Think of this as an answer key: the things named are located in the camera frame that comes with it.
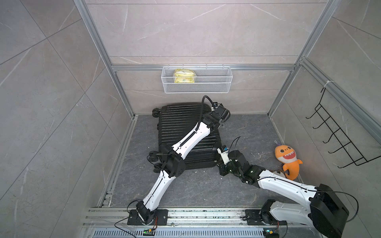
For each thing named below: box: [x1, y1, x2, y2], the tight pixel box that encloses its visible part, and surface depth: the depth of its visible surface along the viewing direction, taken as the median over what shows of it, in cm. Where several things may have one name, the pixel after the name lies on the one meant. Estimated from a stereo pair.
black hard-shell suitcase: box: [184, 129, 223, 170], surface depth 79 cm
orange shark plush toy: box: [274, 144, 304, 181], surface depth 90 cm
